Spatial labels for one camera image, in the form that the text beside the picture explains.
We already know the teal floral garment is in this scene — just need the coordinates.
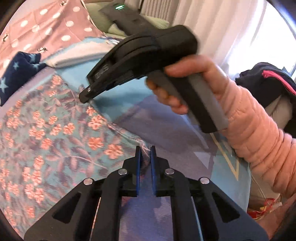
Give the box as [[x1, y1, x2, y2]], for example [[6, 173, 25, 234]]
[[1, 74, 148, 236]]

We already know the pink quilted sleeve forearm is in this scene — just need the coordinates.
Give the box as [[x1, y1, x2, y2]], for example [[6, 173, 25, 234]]
[[217, 77, 295, 198]]

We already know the right hand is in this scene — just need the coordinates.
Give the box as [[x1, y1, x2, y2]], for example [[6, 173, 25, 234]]
[[146, 55, 230, 115]]

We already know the white folded cloth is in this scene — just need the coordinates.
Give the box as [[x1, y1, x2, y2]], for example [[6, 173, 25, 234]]
[[45, 41, 116, 68]]

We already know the green pillow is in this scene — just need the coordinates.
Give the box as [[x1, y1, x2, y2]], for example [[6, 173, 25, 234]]
[[98, 1, 171, 39]]

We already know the light blue bed cover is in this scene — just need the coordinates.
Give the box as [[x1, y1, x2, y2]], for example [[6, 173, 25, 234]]
[[92, 79, 251, 240]]

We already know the navy star fleece blanket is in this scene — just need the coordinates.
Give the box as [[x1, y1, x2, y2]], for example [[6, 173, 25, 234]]
[[1, 51, 47, 106]]

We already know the pink polka dot quilt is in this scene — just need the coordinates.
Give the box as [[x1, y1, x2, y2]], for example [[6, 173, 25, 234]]
[[1, 1, 103, 72]]

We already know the striped beige curtain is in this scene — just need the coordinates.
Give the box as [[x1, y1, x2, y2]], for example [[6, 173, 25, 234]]
[[137, 1, 295, 77]]

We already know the navy jacket pink trim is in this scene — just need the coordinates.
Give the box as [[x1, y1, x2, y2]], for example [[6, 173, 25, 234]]
[[235, 62, 295, 108]]

